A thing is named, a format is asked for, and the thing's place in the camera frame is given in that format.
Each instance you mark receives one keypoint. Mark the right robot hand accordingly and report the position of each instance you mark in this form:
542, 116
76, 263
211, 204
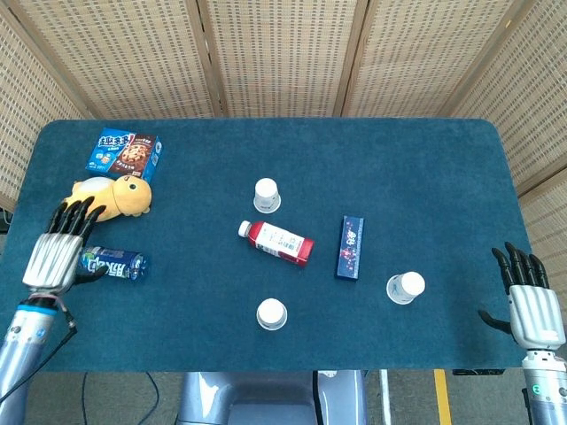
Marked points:
536, 314

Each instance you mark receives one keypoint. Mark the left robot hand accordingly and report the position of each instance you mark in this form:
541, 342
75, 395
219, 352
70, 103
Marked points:
51, 261

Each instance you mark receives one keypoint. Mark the white cup large blue flower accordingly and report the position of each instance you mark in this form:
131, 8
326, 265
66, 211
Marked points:
405, 288

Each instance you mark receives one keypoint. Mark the white cup green flower print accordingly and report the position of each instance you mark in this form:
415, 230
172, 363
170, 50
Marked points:
267, 195

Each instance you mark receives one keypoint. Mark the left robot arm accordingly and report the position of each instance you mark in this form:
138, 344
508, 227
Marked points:
22, 341

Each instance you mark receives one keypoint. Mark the white cup small navy flower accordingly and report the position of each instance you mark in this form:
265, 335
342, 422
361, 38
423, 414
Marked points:
271, 313

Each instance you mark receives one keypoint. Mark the blue water bottle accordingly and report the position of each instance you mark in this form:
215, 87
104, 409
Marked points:
119, 265

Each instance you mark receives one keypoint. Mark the yellow plush toy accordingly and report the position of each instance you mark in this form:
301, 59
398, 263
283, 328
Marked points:
128, 197

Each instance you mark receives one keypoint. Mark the yellow floor tape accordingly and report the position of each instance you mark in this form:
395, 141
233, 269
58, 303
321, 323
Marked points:
443, 398

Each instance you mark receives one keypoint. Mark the blue cookie box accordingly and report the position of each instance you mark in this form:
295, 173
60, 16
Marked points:
124, 152

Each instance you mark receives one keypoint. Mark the blue table carpet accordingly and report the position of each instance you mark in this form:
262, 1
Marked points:
398, 177

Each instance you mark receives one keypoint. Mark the dark blue long box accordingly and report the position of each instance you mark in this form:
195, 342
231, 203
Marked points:
350, 248

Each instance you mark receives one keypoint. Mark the red juice bottle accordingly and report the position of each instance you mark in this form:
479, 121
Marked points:
279, 242

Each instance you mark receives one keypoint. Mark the grey robot torso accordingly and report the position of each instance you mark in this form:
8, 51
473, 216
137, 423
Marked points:
266, 398

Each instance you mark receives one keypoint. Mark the bamboo folding screen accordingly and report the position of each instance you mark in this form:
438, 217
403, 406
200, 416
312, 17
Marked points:
283, 53

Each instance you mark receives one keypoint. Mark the black under-table bracket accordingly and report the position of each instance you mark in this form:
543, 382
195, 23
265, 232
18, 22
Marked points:
478, 372

